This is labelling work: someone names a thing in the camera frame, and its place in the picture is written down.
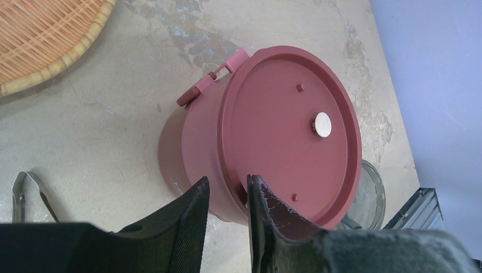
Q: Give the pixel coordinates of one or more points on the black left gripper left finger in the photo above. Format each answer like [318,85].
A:
[170,239]

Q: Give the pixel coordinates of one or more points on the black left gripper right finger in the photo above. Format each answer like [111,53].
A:
[282,240]

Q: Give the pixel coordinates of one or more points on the glass lid with red clasp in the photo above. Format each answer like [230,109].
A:
[367,210]

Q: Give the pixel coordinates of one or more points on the dark red round lid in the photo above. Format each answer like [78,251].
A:
[286,117]

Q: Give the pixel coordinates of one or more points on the dark red steel lunch pot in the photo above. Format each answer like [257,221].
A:
[170,155]

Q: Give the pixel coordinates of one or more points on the woven bamboo basket tray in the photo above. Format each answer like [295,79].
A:
[41,39]

